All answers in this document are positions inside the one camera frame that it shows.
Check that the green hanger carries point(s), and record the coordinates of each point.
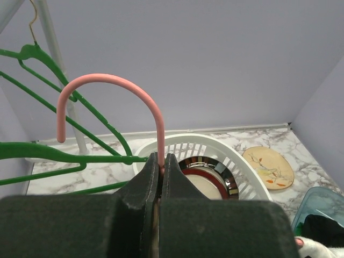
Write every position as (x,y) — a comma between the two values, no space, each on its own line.
(22,150)
(100,117)

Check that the black tank top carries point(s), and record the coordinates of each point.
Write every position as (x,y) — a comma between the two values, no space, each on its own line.
(323,230)

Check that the red rimmed plate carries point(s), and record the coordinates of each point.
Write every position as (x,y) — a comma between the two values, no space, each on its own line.
(206,183)

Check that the white clothes rack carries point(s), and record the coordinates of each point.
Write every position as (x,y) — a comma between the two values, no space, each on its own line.
(54,63)

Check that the zebra striped tank top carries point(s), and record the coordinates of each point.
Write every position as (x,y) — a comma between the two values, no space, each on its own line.
(313,249)

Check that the green hanger front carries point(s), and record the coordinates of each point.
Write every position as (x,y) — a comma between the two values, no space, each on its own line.
(100,117)

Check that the pink wire hanger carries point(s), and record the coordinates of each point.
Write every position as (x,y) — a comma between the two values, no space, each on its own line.
(121,82)

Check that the green hanger back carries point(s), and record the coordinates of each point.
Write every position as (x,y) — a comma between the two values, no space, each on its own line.
(22,150)

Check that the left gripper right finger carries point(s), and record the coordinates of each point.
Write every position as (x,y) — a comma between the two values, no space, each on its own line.
(191,225)

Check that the green tank top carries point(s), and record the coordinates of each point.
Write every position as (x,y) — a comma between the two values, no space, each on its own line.
(299,230)

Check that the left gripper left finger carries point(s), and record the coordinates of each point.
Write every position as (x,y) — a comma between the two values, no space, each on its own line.
(98,225)

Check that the white plastic basket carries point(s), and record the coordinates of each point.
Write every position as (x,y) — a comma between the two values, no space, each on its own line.
(178,147)

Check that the blue transparent bin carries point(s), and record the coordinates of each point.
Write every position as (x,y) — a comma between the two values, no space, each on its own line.
(322,202)

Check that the dark patterned plate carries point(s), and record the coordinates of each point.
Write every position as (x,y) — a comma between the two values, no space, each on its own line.
(214,167)

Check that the beige bird plate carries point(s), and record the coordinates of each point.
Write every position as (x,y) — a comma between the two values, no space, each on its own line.
(273,169)

